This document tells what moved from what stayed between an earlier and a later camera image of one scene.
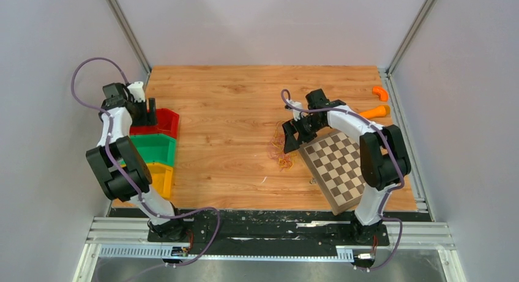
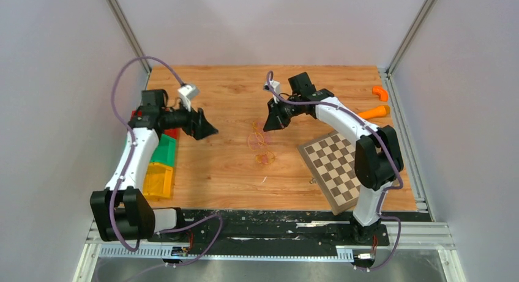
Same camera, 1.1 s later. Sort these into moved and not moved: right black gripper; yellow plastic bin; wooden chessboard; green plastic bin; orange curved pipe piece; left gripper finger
Moved: left gripper finger; right black gripper
Not moved: yellow plastic bin; orange curved pipe piece; wooden chessboard; green plastic bin
